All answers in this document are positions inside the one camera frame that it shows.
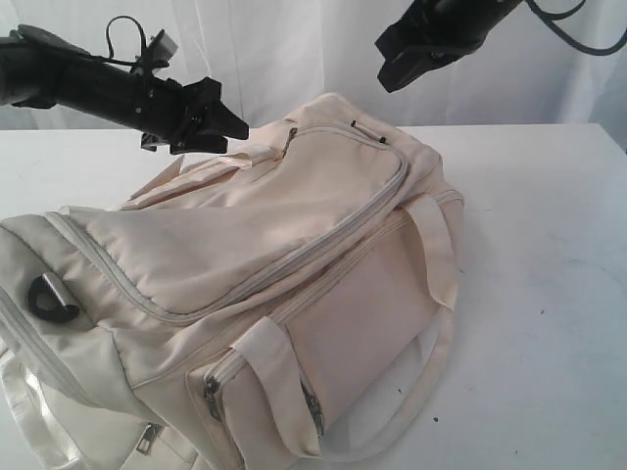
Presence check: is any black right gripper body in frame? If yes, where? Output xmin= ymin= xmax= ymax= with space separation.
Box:
xmin=374 ymin=0 xmax=491 ymax=74

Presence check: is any cream fabric duffel bag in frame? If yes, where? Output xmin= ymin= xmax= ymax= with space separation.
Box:
xmin=1 ymin=93 xmax=463 ymax=469

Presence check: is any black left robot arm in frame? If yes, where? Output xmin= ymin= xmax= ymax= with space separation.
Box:
xmin=1 ymin=24 xmax=249 ymax=155

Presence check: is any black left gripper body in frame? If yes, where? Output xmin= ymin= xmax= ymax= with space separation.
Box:
xmin=137 ymin=77 xmax=221 ymax=152

